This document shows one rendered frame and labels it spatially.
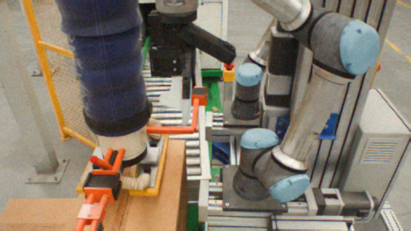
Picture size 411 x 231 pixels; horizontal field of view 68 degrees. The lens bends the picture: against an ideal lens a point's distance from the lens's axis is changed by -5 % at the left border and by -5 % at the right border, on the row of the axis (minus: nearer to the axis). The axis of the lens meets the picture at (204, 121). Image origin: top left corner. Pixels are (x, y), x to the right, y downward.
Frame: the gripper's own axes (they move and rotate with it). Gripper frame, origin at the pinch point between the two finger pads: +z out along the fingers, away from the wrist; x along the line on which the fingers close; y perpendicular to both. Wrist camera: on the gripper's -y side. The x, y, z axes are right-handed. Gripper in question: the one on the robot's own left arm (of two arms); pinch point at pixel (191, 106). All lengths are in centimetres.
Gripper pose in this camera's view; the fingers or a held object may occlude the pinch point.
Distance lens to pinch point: 67.1
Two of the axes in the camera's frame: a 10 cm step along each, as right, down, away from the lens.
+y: -10.0, -0.3, 0.4
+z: 0.0, 8.3, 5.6
